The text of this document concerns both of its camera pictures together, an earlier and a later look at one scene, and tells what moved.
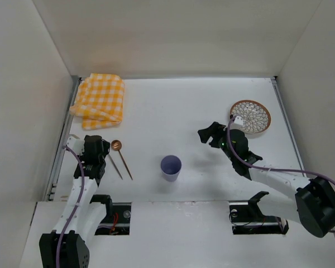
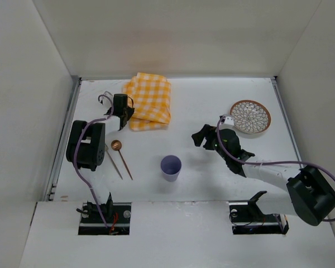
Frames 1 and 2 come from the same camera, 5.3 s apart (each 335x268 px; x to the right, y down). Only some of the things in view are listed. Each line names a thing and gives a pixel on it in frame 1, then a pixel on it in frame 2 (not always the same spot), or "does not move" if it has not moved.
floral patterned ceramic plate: (256, 116) does not move
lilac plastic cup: (171, 166) does not move
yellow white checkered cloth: (99, 100) → (151, 95)
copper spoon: (116, 145) does not move
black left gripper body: (99, 157) → (123, 113)
